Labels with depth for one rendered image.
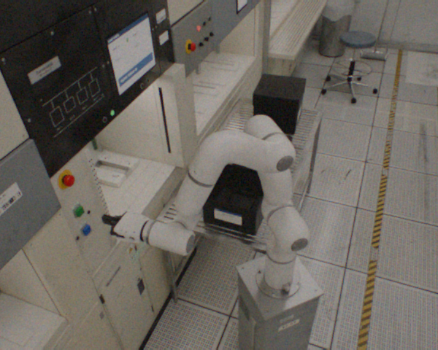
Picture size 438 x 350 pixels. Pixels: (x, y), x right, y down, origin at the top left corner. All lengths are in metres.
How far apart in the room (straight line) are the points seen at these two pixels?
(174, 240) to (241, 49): 2.27
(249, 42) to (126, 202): 1.78
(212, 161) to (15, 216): 0.59
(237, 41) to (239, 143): 2.24
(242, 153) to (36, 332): 1.03
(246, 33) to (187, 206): 2.23
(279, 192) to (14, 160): 0.78
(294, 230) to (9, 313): 1.12
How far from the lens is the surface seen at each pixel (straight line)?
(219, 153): 1.08
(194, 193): 1.15
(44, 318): 1.70
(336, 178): 3.44
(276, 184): 1.24
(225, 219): 1.87
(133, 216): 1.38
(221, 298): 2.58
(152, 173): 2.09
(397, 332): 2.64
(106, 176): 2.10
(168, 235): 1.27
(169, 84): 1.84
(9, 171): 1.21
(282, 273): 1.60
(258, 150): 1.08
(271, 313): 1.65
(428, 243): 3.14
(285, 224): 1.38
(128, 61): 1.59
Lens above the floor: 2.19
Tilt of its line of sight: 42 degrees down
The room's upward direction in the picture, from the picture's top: 3 degrees counter-clockwise
